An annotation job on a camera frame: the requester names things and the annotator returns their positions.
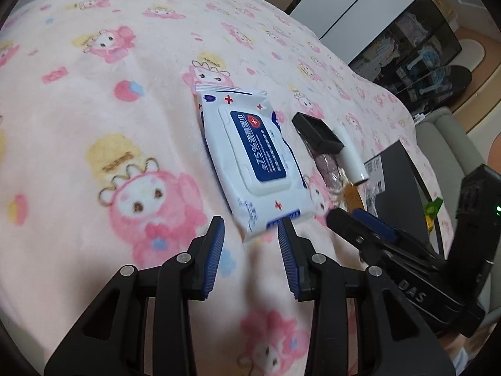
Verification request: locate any pink printed blanket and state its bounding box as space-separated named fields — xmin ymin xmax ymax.
xmin=0 ymin=0 xmax=451 ymax=376

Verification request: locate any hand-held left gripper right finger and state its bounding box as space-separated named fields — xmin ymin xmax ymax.
xmin=277 ymin=217 xmax=457 ymax=376

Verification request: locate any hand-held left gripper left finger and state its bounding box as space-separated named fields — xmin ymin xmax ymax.
xmin=44 ymin=215 xmax=226 ymax=376

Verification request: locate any white cabinet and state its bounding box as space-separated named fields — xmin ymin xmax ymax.
xmin=290 ymin=0 xmax=427 ymax=65

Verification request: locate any green packet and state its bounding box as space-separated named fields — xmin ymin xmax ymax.
xmin=422 ymin=199 xmax=443 ymax=236

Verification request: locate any small black box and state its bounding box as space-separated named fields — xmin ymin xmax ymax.
xmin=292 ymin=112 xmax=345 ymax=155

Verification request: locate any white tube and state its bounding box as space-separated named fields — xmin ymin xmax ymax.
xmin=333 ymin=127 xmax=370 ymax=186

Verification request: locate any small orange packet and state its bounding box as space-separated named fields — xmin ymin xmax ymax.
xmin=340 ymin=184 xmax=366 ymax=212

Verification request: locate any mauve tube with black cap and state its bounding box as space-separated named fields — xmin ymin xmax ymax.
xmin=313 ymin=153 xmax=349 ymax=204

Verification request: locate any grey sofa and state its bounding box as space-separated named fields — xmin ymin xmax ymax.
xmin=415 ymin=107 xmax=501 ymax=204

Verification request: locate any white wet wipes pack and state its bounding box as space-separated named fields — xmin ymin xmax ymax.
xmin=195 ymin=84 xmax=314 ymax=242

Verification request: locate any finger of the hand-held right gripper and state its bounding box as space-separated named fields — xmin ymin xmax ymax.
xmin=327 ymin=208 xmax=396 ymax=271
xmin=352 ymin=209 xmax=447 ymax=271

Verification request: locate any large black box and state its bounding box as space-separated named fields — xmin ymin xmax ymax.
xmin=364 ymin=140 xmax=447 ymax=259

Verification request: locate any glass display cabinet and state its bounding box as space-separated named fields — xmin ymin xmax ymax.
xmin=348 ymin=0 xmax=462 ymax=104

